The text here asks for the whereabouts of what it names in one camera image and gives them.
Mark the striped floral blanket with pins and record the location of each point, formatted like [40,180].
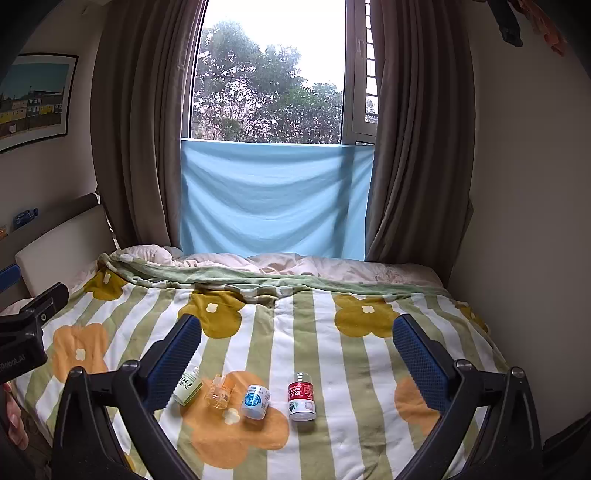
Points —
[323,360]

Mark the orange hanging garment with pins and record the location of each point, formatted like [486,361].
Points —
[549,27]

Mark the light blue cloth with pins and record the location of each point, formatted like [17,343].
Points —
[272,198]

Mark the dark hanging garment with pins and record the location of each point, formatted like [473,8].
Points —
[505,21]

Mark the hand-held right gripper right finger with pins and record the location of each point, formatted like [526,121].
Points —
[418,355]

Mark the small clear orange bottle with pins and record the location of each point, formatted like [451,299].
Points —
[218,392]

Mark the red label white bottle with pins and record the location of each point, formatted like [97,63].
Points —
[301,399]

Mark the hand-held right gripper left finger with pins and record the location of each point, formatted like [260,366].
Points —
[178,350]

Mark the pale pink duvet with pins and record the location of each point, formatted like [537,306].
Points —
[295,264]

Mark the brown curtain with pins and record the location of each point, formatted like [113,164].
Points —
[415,129]
[138,120]

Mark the beige padded headboard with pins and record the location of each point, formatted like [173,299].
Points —
[60,249]

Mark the person's left hand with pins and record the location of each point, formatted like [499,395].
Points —
[14,422]

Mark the window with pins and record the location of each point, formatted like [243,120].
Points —
[272,69]

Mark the green label white bottle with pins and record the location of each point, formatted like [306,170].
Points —
[189,387]

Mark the blue label white bottle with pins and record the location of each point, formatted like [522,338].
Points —
[255,402]

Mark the blue plastic bottle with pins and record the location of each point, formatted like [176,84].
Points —
[25,218]

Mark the framed wall picture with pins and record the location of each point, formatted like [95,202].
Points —
[34,99]

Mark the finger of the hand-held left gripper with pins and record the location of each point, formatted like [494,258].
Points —
[8,278]

